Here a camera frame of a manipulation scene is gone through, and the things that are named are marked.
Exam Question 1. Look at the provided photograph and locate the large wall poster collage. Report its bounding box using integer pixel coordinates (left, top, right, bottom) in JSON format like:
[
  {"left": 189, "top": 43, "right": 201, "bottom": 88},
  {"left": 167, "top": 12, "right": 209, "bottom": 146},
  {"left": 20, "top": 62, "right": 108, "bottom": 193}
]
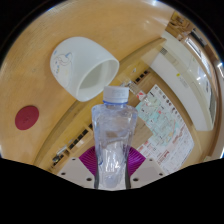
[{"left": 136, "top": 83, "right": 195, "bottom": 176}]

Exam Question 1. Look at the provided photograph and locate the clear plastic water bottle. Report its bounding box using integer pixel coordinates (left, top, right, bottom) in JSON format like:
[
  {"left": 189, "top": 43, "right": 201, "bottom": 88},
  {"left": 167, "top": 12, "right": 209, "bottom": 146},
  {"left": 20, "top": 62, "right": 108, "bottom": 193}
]
[{"left": 91, "top": 85, "right": 139, "bottom": 190}]

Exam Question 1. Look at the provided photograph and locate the white ceramic mug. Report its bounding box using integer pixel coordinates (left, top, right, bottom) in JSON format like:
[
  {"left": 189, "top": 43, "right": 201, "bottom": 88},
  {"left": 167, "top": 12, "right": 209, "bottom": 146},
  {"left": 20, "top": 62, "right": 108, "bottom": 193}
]
[{"left": 49, "top": 36, "right": 120, "bottom": 103}]

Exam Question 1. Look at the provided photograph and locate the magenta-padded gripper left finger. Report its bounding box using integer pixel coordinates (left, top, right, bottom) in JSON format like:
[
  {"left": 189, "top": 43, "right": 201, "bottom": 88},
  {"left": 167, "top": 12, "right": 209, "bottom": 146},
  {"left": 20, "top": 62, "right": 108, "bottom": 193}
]
[{"left": 57, "top": 147, "right": 98, "bottom": 189}]

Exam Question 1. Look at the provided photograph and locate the flat round red coaster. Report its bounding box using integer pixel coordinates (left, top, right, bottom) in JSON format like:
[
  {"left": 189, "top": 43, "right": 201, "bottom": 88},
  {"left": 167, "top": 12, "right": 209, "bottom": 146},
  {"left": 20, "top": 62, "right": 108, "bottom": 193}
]
[{"left": 14, "top": 105, "right": 40, "bottom": 131}]

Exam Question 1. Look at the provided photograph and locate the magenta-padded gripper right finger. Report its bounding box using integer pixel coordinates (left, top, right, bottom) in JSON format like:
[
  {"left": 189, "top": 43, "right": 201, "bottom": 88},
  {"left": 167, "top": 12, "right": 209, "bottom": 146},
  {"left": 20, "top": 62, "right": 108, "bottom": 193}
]
[{"left": 125, "top": 147, "right": 168, "bottom": 190}]

